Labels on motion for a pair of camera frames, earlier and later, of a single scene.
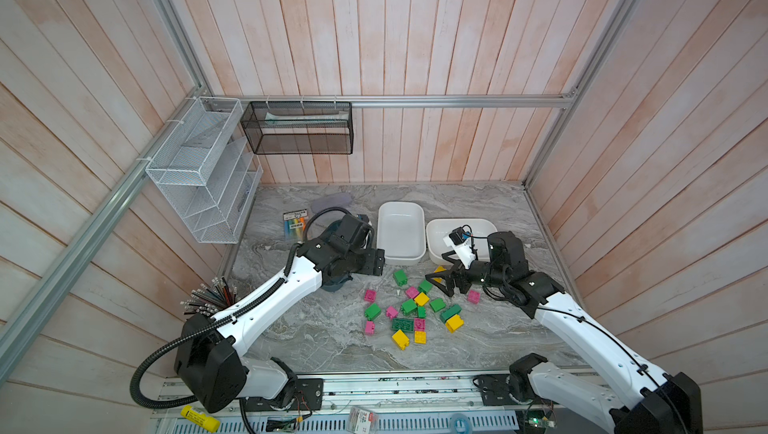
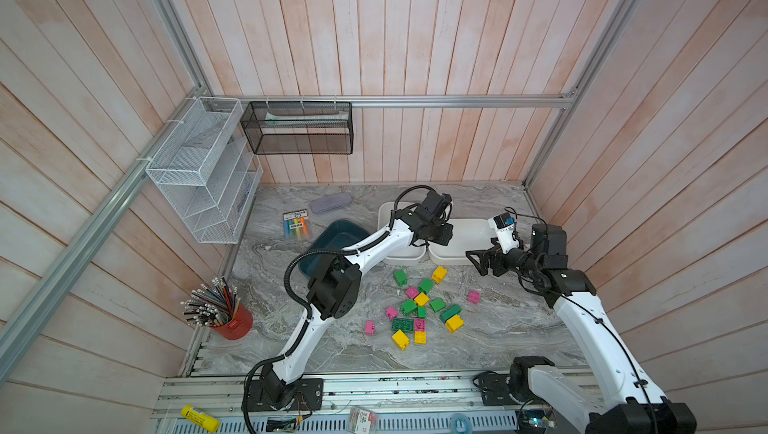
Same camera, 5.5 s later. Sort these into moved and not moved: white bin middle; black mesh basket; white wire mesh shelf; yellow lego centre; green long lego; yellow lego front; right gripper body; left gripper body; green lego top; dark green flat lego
Moved: right gripper body; left gripper body
Not moved: black mesh basket; white wire mesh shelf; green long lego; white bin middle; yellow lego front; green lego top; yellow lego centre; dark green flat lego
